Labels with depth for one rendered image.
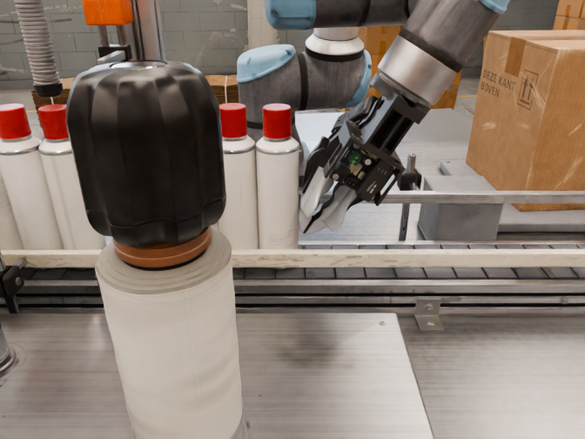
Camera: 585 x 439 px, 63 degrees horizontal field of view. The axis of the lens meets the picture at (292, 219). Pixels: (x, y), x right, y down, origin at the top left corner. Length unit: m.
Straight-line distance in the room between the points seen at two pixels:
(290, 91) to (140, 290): 0.73
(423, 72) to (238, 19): 5.54
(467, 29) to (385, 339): 0.32
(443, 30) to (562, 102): 0.40
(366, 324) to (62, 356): 0.31
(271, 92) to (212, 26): 5.08
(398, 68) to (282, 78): 0.47
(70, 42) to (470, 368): 5.95
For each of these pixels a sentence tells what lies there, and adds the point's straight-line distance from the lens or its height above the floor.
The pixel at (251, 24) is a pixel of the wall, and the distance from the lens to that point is 5.98.
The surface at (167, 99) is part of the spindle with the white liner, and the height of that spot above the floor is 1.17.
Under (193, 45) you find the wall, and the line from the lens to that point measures 6.05.
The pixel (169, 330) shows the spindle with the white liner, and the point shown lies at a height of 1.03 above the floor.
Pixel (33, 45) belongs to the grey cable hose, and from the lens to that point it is 0.71.
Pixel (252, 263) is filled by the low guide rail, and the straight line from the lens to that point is 0.60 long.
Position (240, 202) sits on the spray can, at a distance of 0.58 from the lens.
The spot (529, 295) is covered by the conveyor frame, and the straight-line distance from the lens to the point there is 0.68.
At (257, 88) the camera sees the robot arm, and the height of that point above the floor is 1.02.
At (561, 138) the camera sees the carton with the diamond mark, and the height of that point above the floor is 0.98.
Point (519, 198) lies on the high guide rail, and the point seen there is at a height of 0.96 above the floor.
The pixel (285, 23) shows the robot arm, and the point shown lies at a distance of 0.58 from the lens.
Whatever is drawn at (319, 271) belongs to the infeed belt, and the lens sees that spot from 0.62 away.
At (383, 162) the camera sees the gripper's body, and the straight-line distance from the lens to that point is 0.52.
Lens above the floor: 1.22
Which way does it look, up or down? 27 degrees down
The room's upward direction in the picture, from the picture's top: straight up
